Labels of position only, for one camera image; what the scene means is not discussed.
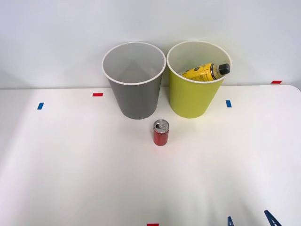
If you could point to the yellow-green plastic waste bin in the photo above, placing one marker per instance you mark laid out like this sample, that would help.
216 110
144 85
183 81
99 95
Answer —
192 99

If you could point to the grey plastic waste bin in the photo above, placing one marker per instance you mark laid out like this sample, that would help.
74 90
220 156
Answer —
137 101

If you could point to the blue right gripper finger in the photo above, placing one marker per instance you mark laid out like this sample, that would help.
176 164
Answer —
272 219
230 222

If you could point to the red drink can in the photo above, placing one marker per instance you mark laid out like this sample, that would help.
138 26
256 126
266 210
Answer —
160 137

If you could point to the yellow bottle with black cap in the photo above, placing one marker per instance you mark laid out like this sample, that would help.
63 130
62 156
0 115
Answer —
200 72

